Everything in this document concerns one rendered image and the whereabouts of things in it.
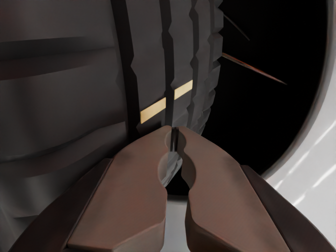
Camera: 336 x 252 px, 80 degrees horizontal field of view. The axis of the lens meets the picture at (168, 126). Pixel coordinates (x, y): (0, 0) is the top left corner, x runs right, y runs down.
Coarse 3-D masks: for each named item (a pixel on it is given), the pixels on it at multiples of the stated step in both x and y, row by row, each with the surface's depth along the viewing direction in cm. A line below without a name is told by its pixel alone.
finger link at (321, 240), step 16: (256, 176) 8; (256, 192) 8; (272, 192) 8; (272, 208) 7; (288, 208) 7; (288, 224) 6; (304, 224) 6; (288, 240) 6; (304, 240) 6; (320, 240) 6
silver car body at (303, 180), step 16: (320, 112) 31; (320, 128) 32; (304, 144) 34; (320, 144) 32; (288, 160) 36; (304, 160) 35; (320, 160) 33; (272, 176) 39; (288, 176) 37; (304, 176) 36; (320, 176) 34; (288, 192) 38; (304, 192) 37; (320, 192) 36; (176, 208) 56; (304, 208) 38; (320, 208) 37; (176, 224) 59; (320, 224) 38; (176, 240) 63
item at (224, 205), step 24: (192, 144) 10; (192, 168) 9; (216, 168) 9; (240, 168) 9; (192, 192) 7; (216, 192) 7; (240, 192) 8; (192, 216) 6; (216, 216) 7; (240, 216) 7; (264, 216) 7; (192, 240) 7; (216, 240) 6; (240, 240) 6; (264, 240) 6
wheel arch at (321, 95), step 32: (224, 0) 58; (256, 0) 55; (288, 0) 52; (320, 0) 31; (224, 32) 62; (256, 32) 58; (288, 32) 54; (320, 32) 34; (224, 64) 66; (256, 64) 61; (288, 64) 57; (320, 64) 31; (224, 96) 70; (256, 96) 65; (288, 96) 59; (320, 96) 30; (224, 128) 75; (256, 128) 67; (288, 128) 42; (256, 160) 48
